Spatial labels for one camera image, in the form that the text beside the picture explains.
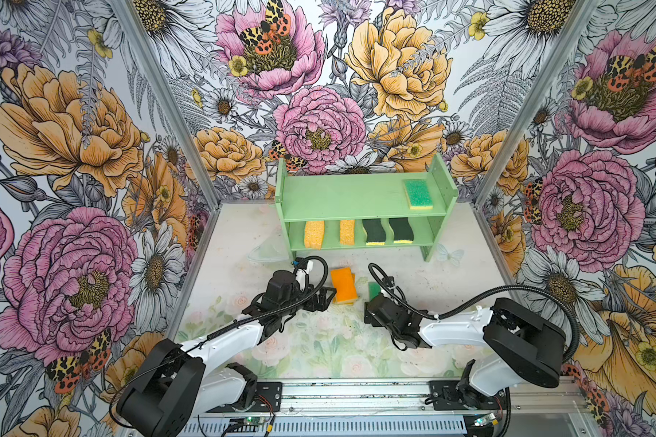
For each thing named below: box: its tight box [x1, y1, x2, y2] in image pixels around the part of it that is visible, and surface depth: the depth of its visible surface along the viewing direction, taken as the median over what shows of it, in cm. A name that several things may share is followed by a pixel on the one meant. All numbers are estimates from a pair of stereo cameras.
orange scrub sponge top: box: [329, 266, 359, 305], surface depth 92 cm
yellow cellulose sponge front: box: [339, 219, 356, 246], surface depth 94 cm
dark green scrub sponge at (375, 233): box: [361, 218, 387, 246], surface depth 96 cm
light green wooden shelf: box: [274, 152, 459, 263], surface depth 89 cm
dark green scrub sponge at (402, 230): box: [388, 217, 414, 244], surface depth 96 cm
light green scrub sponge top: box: [403, 179, 433, 211], surface depth 85 cm
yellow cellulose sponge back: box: [304, 220, 326, 251], surface depth 93 cm
